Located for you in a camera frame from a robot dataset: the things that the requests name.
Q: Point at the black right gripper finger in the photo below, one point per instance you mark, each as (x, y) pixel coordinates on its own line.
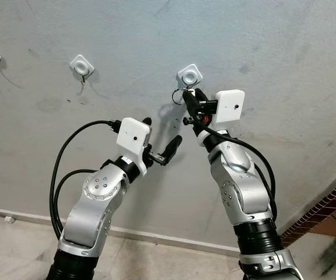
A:
(192, 96)
(188, 121)

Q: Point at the small white plastic piece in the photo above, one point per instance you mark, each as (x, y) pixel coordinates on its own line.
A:
(8, 219)

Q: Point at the red tiled wall pillar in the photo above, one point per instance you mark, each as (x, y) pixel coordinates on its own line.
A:
(325, 204)

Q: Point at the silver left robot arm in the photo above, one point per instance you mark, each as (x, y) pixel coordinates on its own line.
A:
(92, 204)

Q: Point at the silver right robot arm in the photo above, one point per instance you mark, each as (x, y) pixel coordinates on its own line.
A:
(238, 181)

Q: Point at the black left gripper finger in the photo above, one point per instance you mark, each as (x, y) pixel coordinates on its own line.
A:
(147, 121)
(171, 149)

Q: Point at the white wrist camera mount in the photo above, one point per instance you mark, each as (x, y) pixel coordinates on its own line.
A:
(229, 107)
(133, 137)

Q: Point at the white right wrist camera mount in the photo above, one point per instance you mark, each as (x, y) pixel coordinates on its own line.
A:
(229, 107)

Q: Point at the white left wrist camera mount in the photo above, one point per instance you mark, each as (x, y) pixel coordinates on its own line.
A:
(133, 137)

